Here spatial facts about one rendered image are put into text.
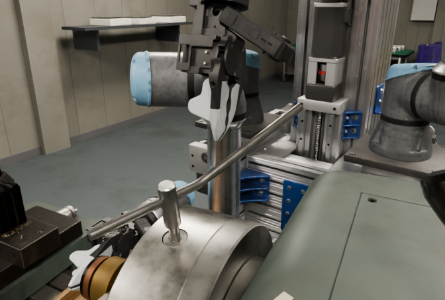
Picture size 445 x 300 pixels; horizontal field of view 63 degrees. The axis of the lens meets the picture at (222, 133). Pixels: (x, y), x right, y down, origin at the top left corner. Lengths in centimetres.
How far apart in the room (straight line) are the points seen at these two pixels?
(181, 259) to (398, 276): 25
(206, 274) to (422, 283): 23
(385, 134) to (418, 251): 55
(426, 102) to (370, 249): 51
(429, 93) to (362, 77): 31
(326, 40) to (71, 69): 367
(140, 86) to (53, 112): 358
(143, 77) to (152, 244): 37
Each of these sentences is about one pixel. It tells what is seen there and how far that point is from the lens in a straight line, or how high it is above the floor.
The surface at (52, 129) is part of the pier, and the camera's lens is 435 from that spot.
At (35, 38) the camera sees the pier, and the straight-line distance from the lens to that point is 416.
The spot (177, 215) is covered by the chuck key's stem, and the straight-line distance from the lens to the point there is 47.
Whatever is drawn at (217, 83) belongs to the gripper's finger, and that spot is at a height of 142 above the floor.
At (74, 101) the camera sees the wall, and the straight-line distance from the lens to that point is 455.
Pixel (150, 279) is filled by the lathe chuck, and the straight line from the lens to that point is 48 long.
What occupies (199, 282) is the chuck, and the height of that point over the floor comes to 122.
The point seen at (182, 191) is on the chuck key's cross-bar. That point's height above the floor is 130.
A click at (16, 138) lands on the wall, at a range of 429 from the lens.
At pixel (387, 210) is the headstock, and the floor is 125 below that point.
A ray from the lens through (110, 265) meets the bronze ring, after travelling 66.
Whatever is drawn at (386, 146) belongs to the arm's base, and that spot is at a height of 119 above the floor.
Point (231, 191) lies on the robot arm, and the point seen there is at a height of 113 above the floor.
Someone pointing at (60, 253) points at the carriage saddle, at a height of 92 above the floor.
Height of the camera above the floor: 152
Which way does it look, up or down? 19 degrees down
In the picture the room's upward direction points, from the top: straight up
